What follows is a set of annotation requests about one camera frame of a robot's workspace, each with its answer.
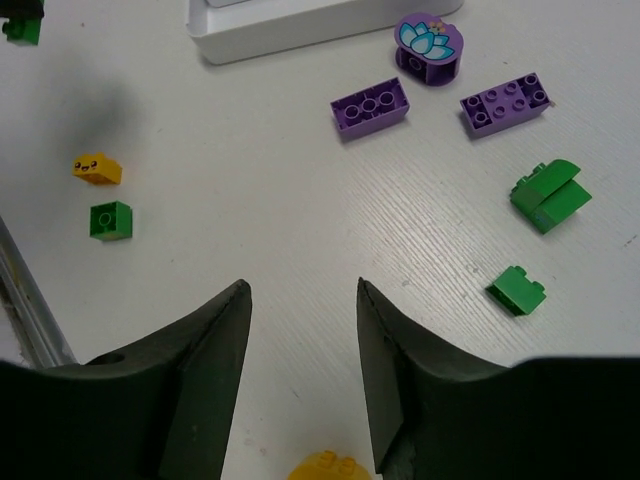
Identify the aluminium table frame rail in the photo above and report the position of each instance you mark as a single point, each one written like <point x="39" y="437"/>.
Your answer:
<point x="38" y="332"/>

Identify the purple lego brick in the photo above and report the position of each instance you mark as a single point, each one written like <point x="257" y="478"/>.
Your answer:
<point x="370" y="110"/>
<point x="504" y="106"/>

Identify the white divided sorting tray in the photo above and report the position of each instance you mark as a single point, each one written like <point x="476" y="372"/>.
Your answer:
<point x="230" y="31"/>

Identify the green 2x4 lego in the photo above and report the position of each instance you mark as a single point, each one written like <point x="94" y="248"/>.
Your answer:
<point x="22" y="32"/>

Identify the small yellow smiley lego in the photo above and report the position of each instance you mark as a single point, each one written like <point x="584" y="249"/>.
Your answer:
<point x="97" y="169"/>

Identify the purple lego brick left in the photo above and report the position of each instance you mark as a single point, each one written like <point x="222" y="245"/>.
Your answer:
<point x="370" y="110"/>

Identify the purple lego brick right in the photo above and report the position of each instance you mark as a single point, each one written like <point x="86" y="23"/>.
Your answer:
<point x="504" y="106"/>

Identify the large yellow rounded lego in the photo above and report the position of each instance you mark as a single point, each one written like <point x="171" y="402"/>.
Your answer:
<point x="327" y="465"/>

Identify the small green lego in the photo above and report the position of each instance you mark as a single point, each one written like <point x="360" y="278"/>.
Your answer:
<point x="514" y="292"/>

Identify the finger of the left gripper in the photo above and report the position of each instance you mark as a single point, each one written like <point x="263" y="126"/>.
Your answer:
<point x="22" y="9"/>

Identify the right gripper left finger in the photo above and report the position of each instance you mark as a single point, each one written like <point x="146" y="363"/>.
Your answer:
<point x="158" y="408"/>

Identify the green bush lego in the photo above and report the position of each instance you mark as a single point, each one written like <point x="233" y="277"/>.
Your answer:
<point x="549" y="195"/>

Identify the green square lego near front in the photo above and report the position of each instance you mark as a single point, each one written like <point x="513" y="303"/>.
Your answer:
<point x="111" y="221"/>

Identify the purple round flower lego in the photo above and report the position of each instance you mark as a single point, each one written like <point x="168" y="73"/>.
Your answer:
<point x="428" y="49"/>

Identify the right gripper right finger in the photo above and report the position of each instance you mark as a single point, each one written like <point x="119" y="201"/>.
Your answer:
<point x="436" y="411"/>

